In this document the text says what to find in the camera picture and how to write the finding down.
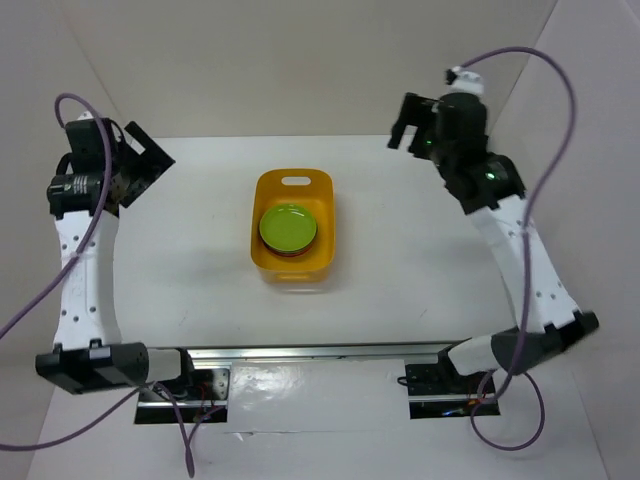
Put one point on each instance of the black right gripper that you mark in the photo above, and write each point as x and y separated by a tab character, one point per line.
415	110

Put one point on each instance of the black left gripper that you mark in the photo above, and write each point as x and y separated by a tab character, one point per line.
154	158

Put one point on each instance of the green plate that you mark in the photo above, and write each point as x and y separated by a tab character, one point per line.
288	228

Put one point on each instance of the orange plate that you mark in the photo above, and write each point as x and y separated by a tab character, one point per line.
289	254

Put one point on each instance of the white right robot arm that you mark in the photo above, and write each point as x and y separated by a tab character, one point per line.
511	351

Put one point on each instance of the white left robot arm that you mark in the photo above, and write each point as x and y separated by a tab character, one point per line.
88	353

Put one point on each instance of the yellow plastic bin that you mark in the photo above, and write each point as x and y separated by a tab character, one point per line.
312	189

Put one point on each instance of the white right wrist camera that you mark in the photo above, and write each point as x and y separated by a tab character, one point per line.
459	80

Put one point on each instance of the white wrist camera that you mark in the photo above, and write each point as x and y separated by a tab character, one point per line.
86	115
459	80

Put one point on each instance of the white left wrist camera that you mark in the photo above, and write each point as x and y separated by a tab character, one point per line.
86	115

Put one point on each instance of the front aluminium rail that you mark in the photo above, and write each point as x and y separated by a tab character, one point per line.
408	351

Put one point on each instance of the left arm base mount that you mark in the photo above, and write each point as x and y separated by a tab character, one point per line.
202	399

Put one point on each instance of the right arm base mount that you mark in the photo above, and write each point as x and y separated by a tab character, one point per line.
434	392

